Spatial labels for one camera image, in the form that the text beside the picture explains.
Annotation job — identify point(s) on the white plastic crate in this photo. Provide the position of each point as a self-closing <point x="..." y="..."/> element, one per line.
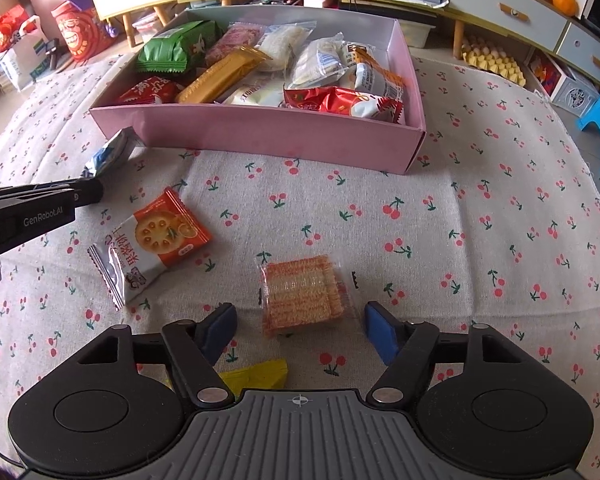
<point x="577" y="92"/>

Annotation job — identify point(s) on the clear storage bin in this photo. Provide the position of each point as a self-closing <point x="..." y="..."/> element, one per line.
<point x="420" y="30"/>

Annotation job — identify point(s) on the white shopping bag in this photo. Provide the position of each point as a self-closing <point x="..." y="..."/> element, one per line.
<point x="22" y="60"/>

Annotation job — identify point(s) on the pink snack packet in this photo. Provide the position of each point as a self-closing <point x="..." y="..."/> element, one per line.
<point x="232" y="42"/>

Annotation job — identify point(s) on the yellow egg tray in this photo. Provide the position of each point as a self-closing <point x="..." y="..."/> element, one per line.
<point x="495" y="62"/>

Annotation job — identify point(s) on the long wooden stand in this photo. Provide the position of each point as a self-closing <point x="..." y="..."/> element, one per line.
<point x="480" y="5"/>

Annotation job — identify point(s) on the blue silver snack packet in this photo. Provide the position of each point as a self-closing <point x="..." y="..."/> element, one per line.
<point x="111" y="152"/>

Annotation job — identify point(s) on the clear packet of white noodles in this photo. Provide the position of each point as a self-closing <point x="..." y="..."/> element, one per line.
<point x="287" y="45"/>

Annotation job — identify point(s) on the orange cracker packet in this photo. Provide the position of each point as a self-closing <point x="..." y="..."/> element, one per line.
<point x="167" y="232"/>

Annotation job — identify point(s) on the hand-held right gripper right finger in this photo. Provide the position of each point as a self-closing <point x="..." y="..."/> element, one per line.
<point x="380" y="332"/>

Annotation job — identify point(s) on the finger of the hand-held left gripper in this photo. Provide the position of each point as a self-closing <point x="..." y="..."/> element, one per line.
<point x="87" y="192"/>

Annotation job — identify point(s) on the red gift bag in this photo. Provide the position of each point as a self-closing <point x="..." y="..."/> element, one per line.
<point x="9" y="30"/>

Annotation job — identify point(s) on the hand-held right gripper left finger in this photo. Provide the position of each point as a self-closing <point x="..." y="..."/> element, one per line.
<point x="220" y="329"/>

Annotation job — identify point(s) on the yellow snack packet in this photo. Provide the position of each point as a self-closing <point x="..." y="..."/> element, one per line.
<point x="260" y="375"/>

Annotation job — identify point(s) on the pink cardboard box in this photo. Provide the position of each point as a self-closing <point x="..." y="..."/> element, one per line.
<point x="255" y="135"/>

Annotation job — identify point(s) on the clear packet of white snacks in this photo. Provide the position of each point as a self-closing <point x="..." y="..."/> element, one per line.
<point x="317" y="62"/>

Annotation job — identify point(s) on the golden biscuit packet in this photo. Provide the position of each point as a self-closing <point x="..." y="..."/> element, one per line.
<point x="220" y="77"/>

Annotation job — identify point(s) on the cherry print cloth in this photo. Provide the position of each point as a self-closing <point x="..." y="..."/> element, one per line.
<point x="380" y="235"/>

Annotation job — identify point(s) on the round red printed bag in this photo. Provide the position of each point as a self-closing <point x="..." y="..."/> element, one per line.
<point x="80" y="35"/>

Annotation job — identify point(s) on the red toy box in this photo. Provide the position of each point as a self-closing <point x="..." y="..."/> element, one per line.
<point x="545" y="72"/>

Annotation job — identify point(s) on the clear packet of orange wafers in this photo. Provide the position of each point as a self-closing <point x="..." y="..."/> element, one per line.
<point x="300" y="290"/>

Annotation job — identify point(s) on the red and white snack packet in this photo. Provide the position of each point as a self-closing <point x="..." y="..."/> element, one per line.
<point x="345" y="105"/>

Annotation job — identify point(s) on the grey-blue drawer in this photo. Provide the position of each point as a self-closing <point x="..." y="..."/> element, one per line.
<point x="590" y="57"/>
<point x="505" y="12"/>

